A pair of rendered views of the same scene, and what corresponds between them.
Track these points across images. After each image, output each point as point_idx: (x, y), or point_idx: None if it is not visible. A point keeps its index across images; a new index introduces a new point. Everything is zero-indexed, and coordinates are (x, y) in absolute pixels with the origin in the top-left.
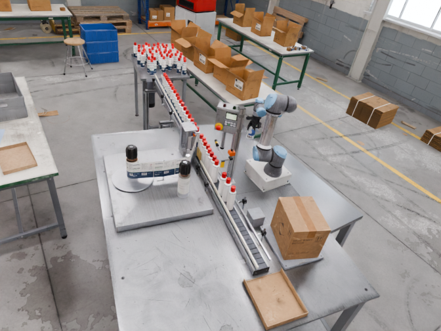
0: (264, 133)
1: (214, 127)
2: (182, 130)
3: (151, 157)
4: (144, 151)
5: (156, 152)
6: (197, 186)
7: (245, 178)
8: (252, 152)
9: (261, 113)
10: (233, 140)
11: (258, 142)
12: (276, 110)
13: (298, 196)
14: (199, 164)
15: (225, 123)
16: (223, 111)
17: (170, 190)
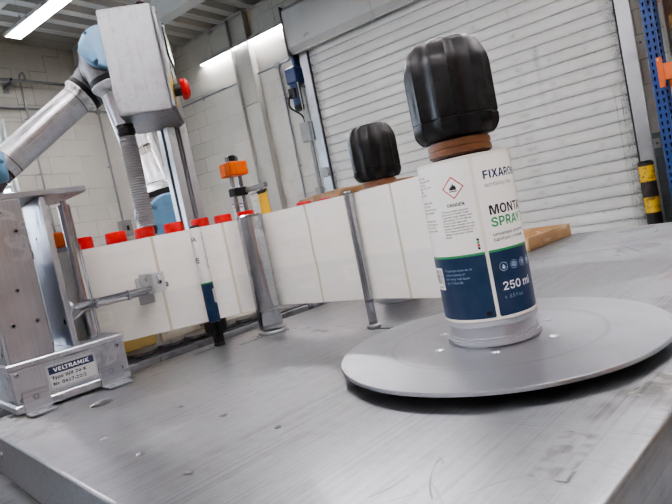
0: (155, 143)
1: (169, 95)
2: (24, 225)
3: (190, 415)
4: (96, 475)
5: (100, 436)
6: (326, 307)
7: None
8: (162, 222)
9: (6, 166)
10: (186, 150)
11: (156, 183)
12: None
13: (314, 195)
14: (169, 351)
15: (173, 78)
16: (160, 26)
17: (416, 305)
